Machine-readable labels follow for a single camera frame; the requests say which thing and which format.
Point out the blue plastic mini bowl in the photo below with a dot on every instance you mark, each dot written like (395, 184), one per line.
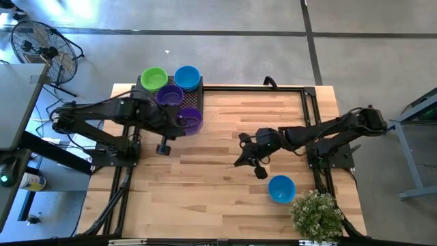
(281, 189)
(187, 78)

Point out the silver metal bracket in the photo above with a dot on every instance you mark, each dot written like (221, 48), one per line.
(307, 243)
(128, 242)

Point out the black perforated metal rack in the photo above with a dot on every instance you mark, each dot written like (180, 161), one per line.
(194, 100)

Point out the black aluminium table frame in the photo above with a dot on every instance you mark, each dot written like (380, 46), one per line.
(225, 88)

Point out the black device with indicator light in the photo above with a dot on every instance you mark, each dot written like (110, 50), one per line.
(8, 171)

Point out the green plastic mini bowl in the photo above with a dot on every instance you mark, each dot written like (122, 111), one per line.
(154, 79)

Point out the black floor fan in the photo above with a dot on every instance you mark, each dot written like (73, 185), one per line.
(44, 51)

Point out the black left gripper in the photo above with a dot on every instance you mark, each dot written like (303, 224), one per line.
(160, 119)

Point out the white yellow canister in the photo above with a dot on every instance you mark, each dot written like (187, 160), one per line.
(32, 182)

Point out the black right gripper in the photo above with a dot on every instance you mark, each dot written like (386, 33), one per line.
(266, 143)

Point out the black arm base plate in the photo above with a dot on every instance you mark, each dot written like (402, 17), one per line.
(341, 162)
(99, 160)

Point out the white paper sheet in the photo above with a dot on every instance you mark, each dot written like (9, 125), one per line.
(80, 145)

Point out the artificial potted plant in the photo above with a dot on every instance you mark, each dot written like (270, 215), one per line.
(315, 217)

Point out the white power strip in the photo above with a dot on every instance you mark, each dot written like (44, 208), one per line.
(51, 140)

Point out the grey desk top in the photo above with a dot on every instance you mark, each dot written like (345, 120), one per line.
(17, 102)

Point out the small black floor object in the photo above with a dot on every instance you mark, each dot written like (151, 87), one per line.
(33, 219)

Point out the black desk leg frame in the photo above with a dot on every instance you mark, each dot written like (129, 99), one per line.
(51, 152)

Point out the grey metal stand frame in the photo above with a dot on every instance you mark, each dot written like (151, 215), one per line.
(418, 193)

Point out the black clamp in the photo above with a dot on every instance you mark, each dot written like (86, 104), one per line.
(270, 81)

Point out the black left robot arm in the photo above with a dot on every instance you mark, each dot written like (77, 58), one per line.
(95, 111)

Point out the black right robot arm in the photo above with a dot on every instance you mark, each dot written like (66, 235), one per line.
(324, 131)

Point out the purple plastic mini bowl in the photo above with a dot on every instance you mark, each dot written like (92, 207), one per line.
(194, 128)
(169, 95)

